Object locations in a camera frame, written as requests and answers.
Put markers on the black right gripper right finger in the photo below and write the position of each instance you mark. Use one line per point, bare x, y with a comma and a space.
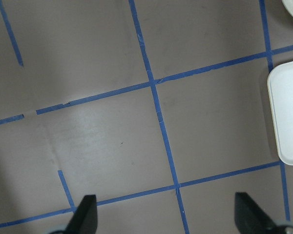
250, 218

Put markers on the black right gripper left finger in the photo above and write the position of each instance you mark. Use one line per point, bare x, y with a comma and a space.
85, 218

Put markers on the white rectangular tray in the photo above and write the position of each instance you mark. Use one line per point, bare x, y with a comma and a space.
280, 88

